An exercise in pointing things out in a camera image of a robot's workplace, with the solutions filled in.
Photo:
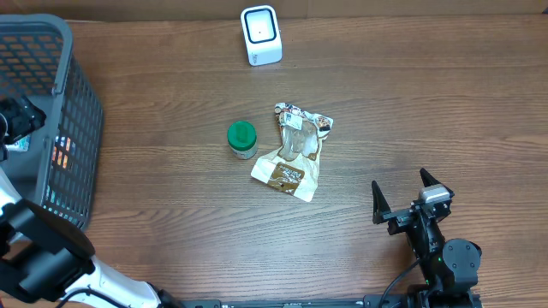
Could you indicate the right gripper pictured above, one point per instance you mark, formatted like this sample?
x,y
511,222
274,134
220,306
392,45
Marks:
x,y
401,219

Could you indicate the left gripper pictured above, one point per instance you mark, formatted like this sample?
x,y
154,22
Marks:
x,y
24,117

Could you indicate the orange tissue pack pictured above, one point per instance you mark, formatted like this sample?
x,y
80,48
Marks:
x,y
63,150

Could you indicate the beige snack pouch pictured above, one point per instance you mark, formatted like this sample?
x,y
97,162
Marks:
x,y
294,167

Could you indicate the green lid jar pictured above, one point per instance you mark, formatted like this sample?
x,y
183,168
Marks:
x,y
242,139

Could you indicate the blue tissue pack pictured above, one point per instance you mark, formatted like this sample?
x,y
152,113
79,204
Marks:
x,y
22,145

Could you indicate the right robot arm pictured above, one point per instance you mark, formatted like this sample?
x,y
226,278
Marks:
x,y
449,267

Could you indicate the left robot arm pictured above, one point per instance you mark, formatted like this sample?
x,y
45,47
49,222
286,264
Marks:
x,y
44,256

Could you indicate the white barcode scanner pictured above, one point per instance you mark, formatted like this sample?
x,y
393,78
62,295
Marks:
x,y
261,35

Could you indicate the grey plastic mesh basket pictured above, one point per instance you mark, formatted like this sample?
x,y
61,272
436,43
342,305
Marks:
x,y
37,61

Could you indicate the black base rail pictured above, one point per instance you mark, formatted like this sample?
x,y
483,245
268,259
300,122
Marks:
x,y
291,303

